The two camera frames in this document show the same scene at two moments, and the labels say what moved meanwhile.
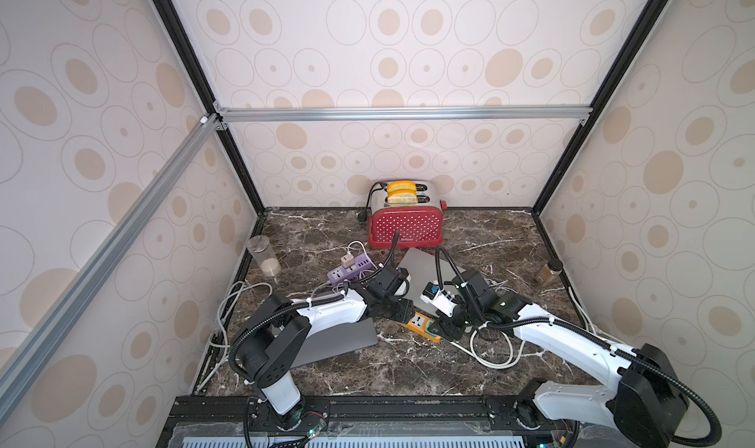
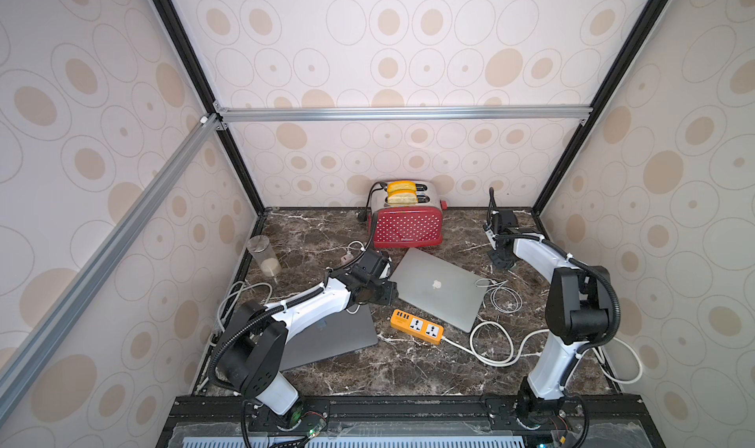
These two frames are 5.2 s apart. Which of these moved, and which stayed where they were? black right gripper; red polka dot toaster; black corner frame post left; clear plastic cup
Moved: black right gripper
Stayed: clear plastic cup; black corner frame post left; red polka dot toaster
